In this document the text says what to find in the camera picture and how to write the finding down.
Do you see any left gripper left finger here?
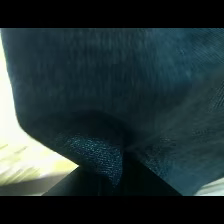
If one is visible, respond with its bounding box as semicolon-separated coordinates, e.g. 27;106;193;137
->
42;165;113;197

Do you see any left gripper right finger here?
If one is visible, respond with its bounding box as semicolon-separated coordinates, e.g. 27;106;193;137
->
119;154;183;197

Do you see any dark blue garment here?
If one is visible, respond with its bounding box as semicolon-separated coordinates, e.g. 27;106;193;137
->
0;27;224;197

